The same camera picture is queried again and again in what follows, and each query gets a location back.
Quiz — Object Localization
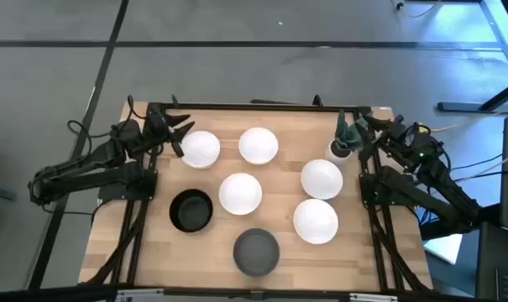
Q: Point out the yellow cable with black plug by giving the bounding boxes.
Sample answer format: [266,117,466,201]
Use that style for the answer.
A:
[394,0,443,19]

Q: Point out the yellow extension cable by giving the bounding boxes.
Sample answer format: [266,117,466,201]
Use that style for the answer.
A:
[429,109,508,132]

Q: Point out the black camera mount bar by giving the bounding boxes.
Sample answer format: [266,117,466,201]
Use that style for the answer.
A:
[0,284,508,302]

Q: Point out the white bowl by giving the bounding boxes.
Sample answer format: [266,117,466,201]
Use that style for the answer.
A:
[238,127,280,166]
[292,198,339,246]
[217,172,264,216]
[300,159,344,200]
[180,130,222,169]

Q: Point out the green snake plant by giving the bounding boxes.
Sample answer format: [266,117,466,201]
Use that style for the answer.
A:
[334,109,370,153]

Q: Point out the white plant pot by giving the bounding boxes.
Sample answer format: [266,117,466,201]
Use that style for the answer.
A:
[324,139,354,167]

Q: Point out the black desk foot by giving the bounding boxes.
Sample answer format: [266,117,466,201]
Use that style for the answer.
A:
[437,77,508,113]

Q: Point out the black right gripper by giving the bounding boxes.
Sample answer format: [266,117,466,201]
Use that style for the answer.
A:
[364,116,408,146]

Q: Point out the black laptop with keyboard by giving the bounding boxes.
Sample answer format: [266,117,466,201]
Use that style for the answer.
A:
[474,221,508,301]

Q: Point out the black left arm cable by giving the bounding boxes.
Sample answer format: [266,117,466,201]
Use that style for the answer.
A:
[66,95,148,160]

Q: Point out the white paper sheet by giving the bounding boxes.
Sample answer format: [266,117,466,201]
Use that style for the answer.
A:
[423,232,464,266]

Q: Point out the silver bracket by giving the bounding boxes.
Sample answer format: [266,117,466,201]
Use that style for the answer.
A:
[116,288,165,302]
[348,292,398,302]

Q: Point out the grey bowl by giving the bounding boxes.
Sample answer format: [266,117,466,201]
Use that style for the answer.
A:
[233,227,280,278]

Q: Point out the black bowl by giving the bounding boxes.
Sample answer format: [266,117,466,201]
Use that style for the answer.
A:
[169,188,214,233]

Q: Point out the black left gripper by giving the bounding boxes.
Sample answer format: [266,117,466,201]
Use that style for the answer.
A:
[146,111,196,146]

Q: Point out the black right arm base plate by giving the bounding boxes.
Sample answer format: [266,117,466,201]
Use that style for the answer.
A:
[359,171,418,206]

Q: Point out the black aluminium table frame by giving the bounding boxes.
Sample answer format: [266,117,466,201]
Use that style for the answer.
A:
[80,94,433,294]

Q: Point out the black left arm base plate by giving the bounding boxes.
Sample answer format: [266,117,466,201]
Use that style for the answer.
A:
[97,167,159,202]

